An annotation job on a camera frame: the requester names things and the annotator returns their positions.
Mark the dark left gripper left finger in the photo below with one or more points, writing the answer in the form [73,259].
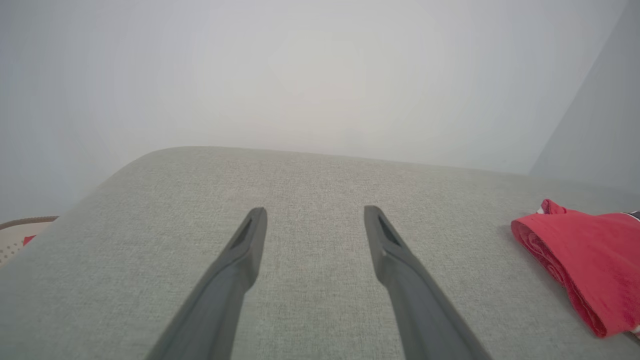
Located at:
[220,300]

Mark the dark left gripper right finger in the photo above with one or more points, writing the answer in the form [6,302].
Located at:
[420,310]

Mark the red and white basketball jersey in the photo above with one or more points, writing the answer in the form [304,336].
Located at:
[595,260]

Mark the red cloth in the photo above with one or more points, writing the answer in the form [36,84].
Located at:
[28,240]

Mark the white laundry basket brown rim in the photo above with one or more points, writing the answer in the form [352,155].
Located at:
[15,240]

